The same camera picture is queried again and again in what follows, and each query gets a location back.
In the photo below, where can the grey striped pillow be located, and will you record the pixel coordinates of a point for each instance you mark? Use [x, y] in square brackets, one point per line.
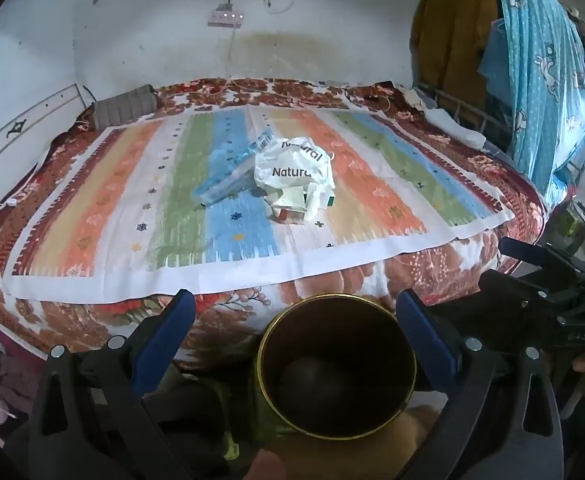
[122, 107]

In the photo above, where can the white rolled cloth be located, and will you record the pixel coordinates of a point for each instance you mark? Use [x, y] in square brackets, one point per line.
[457, 127]

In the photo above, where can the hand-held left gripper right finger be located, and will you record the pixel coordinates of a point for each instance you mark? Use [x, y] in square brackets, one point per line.
[425, 330]

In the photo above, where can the red floral blanket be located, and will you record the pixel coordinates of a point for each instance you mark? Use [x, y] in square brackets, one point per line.
[472, 265]

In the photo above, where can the white power strip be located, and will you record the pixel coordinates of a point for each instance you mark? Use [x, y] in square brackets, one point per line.
[226, 19]

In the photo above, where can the white plastic bag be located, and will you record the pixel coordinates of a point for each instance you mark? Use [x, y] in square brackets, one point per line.
[292, 165]

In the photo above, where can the white bed headboard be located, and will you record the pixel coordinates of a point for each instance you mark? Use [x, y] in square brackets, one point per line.
[22, 130]

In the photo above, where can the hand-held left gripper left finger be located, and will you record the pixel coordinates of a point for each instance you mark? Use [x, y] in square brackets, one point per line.
[165, 330]

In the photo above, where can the metal bed rail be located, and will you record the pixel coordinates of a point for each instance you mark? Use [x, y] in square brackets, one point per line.
[447, 97]

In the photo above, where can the mustard hanging garment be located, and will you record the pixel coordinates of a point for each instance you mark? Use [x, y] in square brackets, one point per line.
[452, 35]

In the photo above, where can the blue printed hanging cloth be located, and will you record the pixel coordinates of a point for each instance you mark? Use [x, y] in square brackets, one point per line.
[537, 60]

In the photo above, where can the clear blue plastic bottle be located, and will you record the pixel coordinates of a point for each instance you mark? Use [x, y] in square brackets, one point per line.
[232, 175]

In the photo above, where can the striped colourful mat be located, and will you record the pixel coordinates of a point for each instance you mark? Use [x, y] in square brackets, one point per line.
[122, 200]

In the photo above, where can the green white small carton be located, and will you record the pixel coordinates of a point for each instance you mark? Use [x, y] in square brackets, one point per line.
[295, 199]

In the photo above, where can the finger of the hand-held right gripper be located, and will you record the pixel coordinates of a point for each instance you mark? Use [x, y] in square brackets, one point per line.
[512, 292]
[519, 251]

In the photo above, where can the gold rimmed round bin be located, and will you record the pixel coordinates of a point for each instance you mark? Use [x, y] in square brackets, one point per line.
[332, 400]

